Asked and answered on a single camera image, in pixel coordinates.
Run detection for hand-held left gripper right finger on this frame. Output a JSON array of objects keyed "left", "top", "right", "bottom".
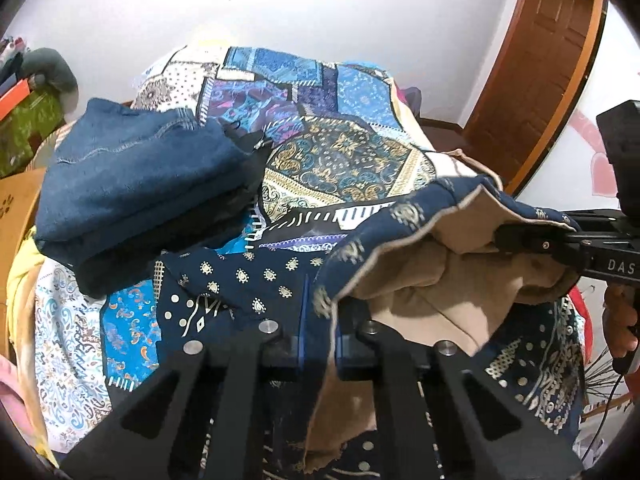
[{"left": 334, "top": 305, "right": 583, "bottom": 480}]

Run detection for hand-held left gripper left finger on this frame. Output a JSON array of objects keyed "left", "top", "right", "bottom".
[{"left": 60, "top": 275, "right": 308, "bottom": 480}]

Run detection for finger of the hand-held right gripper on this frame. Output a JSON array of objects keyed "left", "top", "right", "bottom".
[
  {"left": 494, "top": 223, "right": 588, "bottom": 267},
  {"left": 537, "top": 210, "right": 626, "bottom": 233}
]

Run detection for navy patterned hooded jacket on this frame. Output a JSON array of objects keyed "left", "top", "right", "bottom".
[{"left": 155, "top": 175, "right": 588, "bottom": 480}]

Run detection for person's right hand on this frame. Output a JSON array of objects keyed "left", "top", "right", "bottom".
[{"left": 602, "top": 284, "right": 640, "bottom": 373}]

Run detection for red cloth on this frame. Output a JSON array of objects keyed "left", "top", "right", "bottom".
[{"left": 570, "top": 285, "right": 600, "bottom": 353}]

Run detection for brown wooden door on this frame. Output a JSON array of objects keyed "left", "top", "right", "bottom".
[{"left": 460, "top": 0, "right": 608, "bottom": 196}]

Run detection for blue patchwork blanket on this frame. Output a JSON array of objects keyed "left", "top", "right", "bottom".
[{"left": 30, "top": 45, "right": 501, "bottom": 461}]

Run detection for grey bag on floor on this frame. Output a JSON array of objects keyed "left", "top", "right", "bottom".
[{"left": 400, "top": 85, "right": 423, "bottom": 121}]

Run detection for folded blue jeans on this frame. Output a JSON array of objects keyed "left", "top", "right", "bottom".
[{"left": 34, "top": 98, "right": 251, "bottom": 268}]

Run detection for yellow cloth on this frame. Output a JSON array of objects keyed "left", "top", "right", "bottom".
[{"left": 5, "top": 225, "right": 61, "bottom": 466}]

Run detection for pink cloth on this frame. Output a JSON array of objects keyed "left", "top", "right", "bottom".
[{"left": 0, "top": 355, "right": 31, "bottom": 431}]

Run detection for wooden folding lap table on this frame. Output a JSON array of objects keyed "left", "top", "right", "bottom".
[{"left": 0, "top": 167, "right": 48, "bottom": 361}]

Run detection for grey plush cushion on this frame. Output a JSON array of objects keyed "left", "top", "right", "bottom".
[{"left": 20, "top": 47, "right": 80, "bottom": 111}]

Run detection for orange box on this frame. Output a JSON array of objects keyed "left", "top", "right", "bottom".
[{"left": 0, "top": 80, "right": 31, "bottom": 121}]

